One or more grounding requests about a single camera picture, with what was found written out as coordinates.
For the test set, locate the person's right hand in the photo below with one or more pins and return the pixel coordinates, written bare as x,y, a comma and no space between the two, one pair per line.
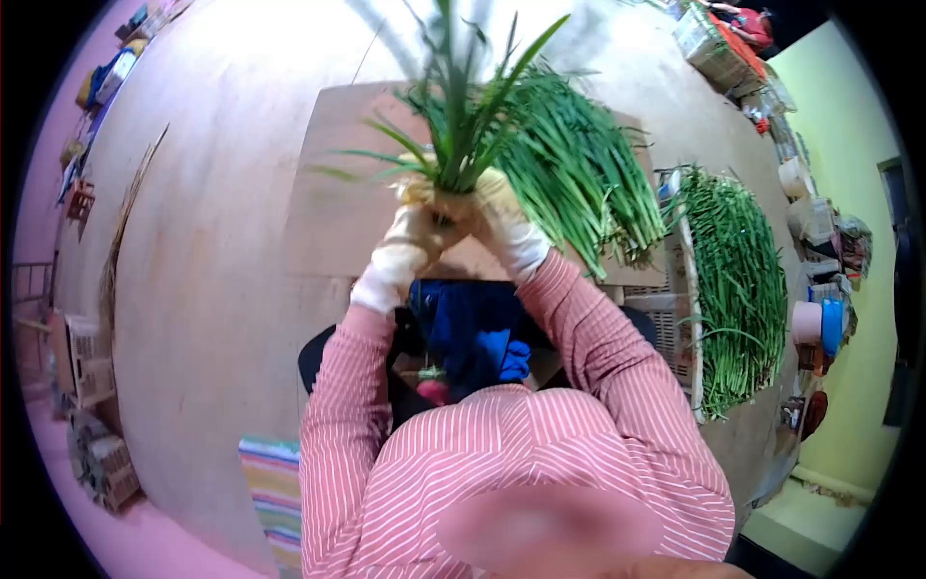
506,221

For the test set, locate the person's left hand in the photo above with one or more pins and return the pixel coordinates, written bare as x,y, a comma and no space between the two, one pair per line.
405,242

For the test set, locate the white plastic crate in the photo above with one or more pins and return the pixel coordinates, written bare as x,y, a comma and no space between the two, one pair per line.
662,326

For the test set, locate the person's body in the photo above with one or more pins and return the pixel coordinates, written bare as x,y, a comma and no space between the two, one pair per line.
506,485

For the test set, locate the crate with orange rim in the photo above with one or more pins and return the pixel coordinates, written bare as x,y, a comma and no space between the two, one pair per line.
720,51

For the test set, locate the bunch of green chives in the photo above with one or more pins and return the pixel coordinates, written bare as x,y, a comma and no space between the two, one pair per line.
463,101

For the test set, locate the person's right fingers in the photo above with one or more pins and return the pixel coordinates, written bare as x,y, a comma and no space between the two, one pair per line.
486,199

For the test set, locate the pink and blue buckets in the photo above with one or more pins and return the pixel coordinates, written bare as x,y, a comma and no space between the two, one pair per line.
817,326

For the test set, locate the person's left fingers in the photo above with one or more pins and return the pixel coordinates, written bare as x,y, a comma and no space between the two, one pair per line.
423,199

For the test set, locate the pile of green chives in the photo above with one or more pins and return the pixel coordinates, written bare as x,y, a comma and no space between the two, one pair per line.
579,174

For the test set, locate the brown wooden board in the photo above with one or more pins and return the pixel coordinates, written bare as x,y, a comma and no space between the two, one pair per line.
362,188

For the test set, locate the stack of plastic crates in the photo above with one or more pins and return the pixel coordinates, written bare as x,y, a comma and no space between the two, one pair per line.
90,405

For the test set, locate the striped colourful cloth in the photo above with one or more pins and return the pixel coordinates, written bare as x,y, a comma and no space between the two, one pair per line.
273,499

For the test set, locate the heap of chives on crates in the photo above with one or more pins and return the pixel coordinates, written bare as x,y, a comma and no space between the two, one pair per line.
734,289

